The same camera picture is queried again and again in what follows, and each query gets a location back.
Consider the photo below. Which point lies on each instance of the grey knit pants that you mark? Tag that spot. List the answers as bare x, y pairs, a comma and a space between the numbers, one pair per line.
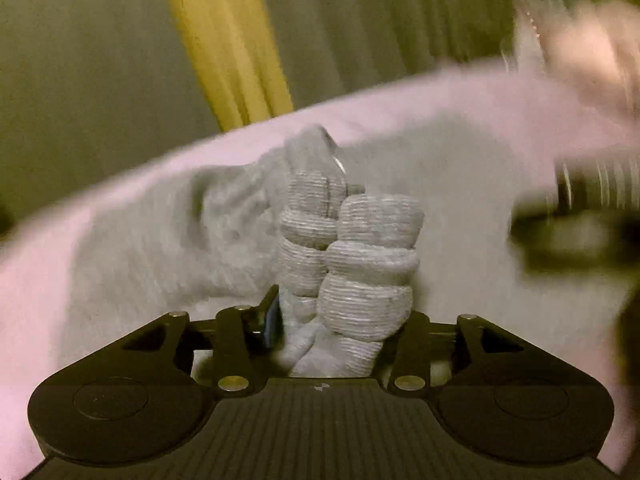
355, 238

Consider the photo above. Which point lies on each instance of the yellow curtain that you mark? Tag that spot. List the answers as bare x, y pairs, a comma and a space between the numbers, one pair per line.
233, 50

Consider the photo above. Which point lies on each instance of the pink fleece blanket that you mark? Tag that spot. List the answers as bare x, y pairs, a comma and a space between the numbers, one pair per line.
450, 90

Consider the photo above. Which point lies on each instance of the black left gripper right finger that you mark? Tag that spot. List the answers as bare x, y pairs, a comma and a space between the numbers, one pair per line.
428, 354

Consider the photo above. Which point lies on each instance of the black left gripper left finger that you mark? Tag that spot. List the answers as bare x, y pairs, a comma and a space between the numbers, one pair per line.
219, 353

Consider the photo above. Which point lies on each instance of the olive green curtain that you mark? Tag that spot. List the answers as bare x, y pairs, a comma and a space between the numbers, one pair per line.
92, 89

